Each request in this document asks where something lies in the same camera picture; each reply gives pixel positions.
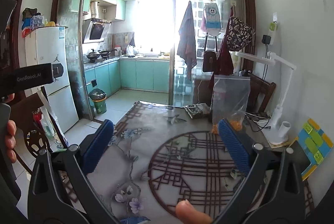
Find green kitchen trash bin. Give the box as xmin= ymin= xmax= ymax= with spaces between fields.
xmin=88 ymin=88 xmax=107 ymax=114

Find teal kitchen cabinets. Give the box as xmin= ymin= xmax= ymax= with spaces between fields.
xmin=84 ymin=57 xmax=169 ymax=97

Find left hand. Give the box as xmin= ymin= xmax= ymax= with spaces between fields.
xmin=5 ymin=120 xmax=17 ymax=163

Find right hand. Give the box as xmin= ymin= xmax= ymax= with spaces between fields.
xmin=176 ymin=200 xmax=213 ymax=224

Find white desk lamp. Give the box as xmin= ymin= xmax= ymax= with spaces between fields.
xmin=235 ymin=51 xmax=297 ymax=147

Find white refrigerator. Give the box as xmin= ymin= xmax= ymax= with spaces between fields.
xmin=25 ymin=26 xmax=79 ymax=132

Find plastic bag with orange snacks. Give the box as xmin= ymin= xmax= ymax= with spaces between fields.
xmin=211 ymin=75 xmax=250 ymax=134

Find patterned box on table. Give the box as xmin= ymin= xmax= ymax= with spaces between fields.
xmin=183 ymin=103 xmax=210 ymax=119

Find dark wooden chair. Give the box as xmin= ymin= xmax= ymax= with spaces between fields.
xmin=10 ymin=87 xmax=68 ymax=158

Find floral tablecloth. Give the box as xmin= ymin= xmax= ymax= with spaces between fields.
xmin=59 ymin=100 xmax=315 ymax=224

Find dark red hanging garment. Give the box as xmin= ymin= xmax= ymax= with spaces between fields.
xmin=208 ymin=7 xmax=234 ymax=91

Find black wok on stove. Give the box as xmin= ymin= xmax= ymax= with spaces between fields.
xmin=87 ymin=49 xmax=100 ymax=62

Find black hanging bag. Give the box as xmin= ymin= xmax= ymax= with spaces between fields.
xmin=202 ymin=33 xmax=217 ymax=72

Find black range hood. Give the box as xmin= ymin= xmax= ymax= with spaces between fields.
xmin=83 ymin=18 xmax=111 ymax=44

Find plaid hanging cloth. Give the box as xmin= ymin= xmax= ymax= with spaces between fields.
xmin=177 ymin=1 xmax=197 ymax=81

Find black white patterned bag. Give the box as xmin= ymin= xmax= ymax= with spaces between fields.
xmin=226 ymin=16 xmax=254 ymax=52

